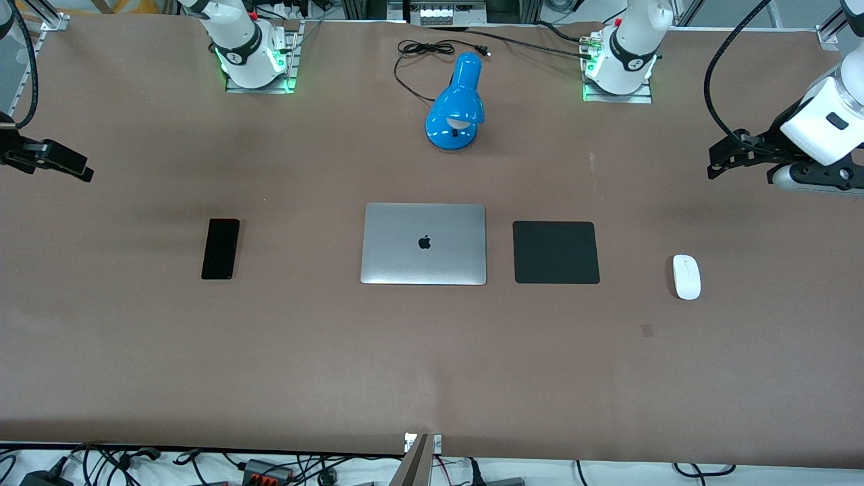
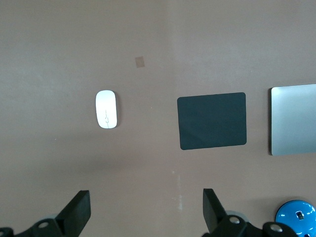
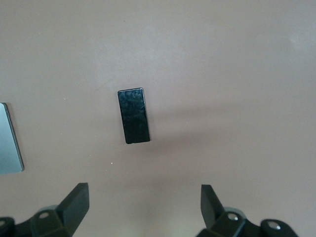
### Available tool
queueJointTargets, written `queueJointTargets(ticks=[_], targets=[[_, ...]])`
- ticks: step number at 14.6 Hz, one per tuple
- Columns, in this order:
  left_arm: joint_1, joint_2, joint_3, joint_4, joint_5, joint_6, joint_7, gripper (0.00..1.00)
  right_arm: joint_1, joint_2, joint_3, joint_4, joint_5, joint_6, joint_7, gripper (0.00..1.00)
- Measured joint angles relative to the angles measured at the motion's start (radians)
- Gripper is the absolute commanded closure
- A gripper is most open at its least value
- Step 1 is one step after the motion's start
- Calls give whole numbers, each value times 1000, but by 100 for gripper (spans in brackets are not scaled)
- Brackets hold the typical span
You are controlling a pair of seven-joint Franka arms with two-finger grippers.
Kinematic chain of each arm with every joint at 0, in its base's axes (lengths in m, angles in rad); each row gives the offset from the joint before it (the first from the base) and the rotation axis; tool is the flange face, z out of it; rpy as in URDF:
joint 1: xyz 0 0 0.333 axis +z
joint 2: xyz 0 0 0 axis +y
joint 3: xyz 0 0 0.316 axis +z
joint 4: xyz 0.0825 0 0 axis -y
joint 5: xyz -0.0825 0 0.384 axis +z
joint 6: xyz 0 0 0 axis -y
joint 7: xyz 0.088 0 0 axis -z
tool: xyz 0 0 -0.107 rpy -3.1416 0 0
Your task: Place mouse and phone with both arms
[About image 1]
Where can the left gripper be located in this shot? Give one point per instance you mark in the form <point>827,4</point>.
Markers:
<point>767,144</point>

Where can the white computer mouse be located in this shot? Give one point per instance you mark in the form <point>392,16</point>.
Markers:
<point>686,277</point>

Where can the black smartphone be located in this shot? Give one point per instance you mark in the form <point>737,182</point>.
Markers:
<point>220,248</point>

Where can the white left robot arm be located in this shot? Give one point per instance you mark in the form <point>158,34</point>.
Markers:
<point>628,40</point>

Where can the black mouse pad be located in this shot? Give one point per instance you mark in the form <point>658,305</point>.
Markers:
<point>555,253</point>

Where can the blue desk lamp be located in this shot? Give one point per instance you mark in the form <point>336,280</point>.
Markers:
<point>457,101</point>

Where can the black power adapter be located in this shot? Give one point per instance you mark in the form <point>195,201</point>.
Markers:
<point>47,478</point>

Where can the white power strip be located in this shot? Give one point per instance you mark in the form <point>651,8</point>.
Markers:
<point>444,16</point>

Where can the silver closed laptop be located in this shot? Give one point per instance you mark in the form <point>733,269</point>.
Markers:
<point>423,260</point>

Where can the grey box with orange connectors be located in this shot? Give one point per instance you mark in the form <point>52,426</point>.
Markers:
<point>268,470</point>

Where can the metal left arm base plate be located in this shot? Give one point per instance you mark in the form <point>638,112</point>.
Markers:
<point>641,96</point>

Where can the aluminium frame corner bracket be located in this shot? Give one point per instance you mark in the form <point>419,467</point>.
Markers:
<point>831,30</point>
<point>50,17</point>

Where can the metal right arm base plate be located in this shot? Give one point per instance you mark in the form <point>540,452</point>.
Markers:
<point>293,54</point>

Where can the wooden camera mount post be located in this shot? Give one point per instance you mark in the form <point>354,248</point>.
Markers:
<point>417,466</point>

